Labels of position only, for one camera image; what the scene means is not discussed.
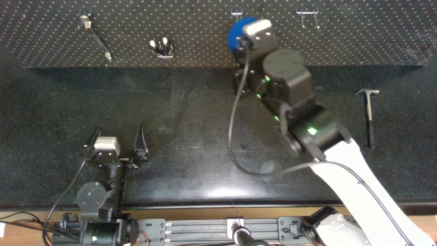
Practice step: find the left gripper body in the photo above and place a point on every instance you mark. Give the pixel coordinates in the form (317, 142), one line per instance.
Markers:
(106, 160)

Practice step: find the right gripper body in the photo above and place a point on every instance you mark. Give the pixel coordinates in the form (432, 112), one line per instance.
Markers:
(259, 44)

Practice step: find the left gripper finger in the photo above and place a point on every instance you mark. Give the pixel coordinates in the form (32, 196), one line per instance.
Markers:
(141, 147)
(94, 138)

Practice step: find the roll of blue tape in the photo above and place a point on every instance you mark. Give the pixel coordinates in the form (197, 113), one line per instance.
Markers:
(235, 34)

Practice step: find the hammer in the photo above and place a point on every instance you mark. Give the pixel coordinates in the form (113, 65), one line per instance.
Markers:
(369, 106)

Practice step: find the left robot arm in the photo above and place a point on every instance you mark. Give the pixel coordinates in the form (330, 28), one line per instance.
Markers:
(90, 198)

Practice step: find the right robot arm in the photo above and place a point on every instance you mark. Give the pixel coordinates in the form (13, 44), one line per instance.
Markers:
(355, 184)

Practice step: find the black pegboard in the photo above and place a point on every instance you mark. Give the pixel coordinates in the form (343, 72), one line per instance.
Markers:
(191, 34)

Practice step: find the metal hook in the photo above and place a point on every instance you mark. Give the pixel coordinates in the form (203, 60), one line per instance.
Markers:
(236, 13)
(307, 12)

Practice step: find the black double hook white tips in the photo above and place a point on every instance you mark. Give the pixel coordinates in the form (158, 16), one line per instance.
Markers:
(162, 49)

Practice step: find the wrench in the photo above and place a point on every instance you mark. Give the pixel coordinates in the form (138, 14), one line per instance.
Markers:
(97, 39)

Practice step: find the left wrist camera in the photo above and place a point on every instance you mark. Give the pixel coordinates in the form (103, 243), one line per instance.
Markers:
(107, 145)

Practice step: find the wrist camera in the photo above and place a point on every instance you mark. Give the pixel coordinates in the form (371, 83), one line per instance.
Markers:
(107, 145)
(258, 27)

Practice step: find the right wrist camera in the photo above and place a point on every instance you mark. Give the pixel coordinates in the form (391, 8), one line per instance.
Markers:
(258, 27)

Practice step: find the mounting rail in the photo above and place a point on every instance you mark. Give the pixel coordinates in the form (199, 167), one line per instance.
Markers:
(198, 229)

